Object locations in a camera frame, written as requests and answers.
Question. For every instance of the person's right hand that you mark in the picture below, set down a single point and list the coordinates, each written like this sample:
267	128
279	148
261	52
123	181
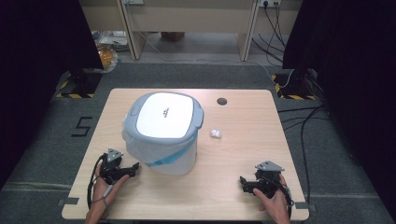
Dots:
278	203

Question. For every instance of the black curtain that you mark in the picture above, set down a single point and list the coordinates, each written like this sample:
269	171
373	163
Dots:
37	62
351	77

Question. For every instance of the beige wooden desk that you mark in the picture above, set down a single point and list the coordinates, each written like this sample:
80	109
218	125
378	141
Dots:
186	17

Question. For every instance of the person's left hand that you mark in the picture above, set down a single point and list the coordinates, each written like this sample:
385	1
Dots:
102	191

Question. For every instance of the black stand base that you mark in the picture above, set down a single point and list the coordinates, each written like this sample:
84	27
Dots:
84	82
294	84

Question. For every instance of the white trash bin grey lid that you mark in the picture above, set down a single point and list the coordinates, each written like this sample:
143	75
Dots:
165	115

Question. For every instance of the pile of papers and packets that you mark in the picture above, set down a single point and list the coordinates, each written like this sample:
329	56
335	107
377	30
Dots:
113	40

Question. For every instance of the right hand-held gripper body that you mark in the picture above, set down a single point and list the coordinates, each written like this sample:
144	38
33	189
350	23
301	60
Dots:
269	183

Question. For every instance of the clear bag with yellow contents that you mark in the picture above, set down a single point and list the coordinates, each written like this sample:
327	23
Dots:
107	57

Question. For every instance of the grey tape strip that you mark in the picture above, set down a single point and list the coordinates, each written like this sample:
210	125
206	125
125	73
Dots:
304	206
69	201

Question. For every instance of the white wall socket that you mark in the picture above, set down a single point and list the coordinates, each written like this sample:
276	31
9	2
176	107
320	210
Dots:
269	2

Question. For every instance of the white paper ball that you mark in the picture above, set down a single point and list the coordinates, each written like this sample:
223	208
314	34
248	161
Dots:
215	133

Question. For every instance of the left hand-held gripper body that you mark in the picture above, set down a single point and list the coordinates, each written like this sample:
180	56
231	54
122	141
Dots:
112	169

